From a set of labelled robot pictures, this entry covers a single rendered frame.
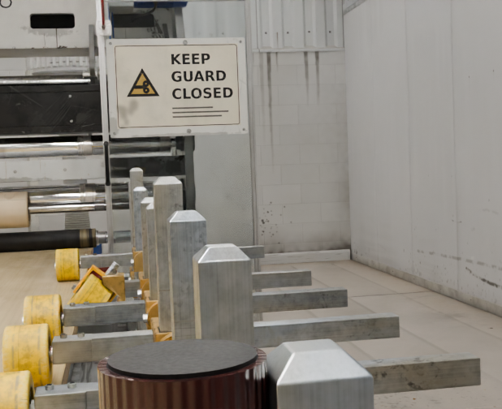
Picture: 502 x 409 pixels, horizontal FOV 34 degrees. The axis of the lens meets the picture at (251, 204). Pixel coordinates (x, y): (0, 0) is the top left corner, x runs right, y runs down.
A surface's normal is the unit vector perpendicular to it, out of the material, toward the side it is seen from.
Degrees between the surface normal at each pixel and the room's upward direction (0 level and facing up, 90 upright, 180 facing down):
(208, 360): 0
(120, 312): 90
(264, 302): 90
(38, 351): 74
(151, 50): 90
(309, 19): 90
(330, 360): 45
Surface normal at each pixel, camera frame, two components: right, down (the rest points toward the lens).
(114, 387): -0.69, 0.07
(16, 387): 0.07, -0.78
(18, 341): 0.11, -0.58
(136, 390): -0.46, 0.07
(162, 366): -0.04, -1.00
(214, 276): 0.17, 0.04
